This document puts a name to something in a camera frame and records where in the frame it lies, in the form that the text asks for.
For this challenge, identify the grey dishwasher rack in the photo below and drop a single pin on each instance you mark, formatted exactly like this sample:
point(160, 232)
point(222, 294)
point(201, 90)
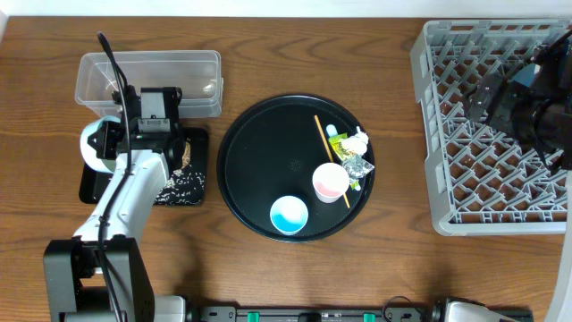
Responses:
point(479, 181)

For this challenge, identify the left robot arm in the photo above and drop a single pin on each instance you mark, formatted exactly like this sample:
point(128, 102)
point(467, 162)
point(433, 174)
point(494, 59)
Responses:
point(98, 274)

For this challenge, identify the wooden chopstick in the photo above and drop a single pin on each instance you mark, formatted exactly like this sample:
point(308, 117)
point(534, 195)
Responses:
point(328, 151)

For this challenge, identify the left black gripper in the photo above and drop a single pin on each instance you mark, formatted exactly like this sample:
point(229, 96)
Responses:
point(107, 140)

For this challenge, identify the light blue plastic spoon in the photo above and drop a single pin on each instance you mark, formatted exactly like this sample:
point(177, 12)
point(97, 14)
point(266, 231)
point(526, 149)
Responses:
point(331, 130)

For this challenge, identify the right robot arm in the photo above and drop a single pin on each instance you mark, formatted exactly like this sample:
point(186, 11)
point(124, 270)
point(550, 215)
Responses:
point(533, 106)

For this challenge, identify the scattered rice grains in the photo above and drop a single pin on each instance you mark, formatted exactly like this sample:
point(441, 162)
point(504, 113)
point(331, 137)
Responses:
point(185, 187)

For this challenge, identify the white light-blue bowl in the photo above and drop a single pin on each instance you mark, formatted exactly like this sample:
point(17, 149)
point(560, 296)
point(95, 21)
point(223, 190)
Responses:
point(89, 154)

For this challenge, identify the black rectangular tray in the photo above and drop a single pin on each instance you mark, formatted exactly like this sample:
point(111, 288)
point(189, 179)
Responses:
point(93, 184)

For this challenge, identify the brown food scrap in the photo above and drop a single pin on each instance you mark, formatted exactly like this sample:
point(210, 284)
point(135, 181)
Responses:
point(185, 160)

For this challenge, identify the small blue cup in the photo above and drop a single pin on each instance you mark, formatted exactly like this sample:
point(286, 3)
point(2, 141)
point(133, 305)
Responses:
point(289, 215)

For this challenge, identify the round black serving tray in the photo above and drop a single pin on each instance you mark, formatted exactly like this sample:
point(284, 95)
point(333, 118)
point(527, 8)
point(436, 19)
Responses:
point(271, 151)

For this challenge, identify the crumpled foil wrapper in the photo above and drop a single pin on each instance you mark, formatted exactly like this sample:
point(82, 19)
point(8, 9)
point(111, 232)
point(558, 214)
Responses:
point(357, 167)

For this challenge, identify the crumpled white tissue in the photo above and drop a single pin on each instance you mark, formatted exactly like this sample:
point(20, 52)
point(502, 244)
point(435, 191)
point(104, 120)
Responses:
point(357, 143)

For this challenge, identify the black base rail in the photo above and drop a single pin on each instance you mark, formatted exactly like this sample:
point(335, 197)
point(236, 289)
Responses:
point(232, 314)

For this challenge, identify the clear plastic bin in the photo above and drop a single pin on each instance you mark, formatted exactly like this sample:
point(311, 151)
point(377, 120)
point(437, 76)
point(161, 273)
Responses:
point(197, 72)

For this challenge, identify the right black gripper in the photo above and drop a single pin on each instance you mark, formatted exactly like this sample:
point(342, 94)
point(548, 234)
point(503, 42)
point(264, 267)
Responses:
point(490, 99)

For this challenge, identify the green yellow wrapper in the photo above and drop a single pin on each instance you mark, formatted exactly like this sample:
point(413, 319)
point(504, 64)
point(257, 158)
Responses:
point(336, 144)

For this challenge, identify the pink cup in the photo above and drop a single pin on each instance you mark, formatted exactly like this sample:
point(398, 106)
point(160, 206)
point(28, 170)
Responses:
point(330, 182)

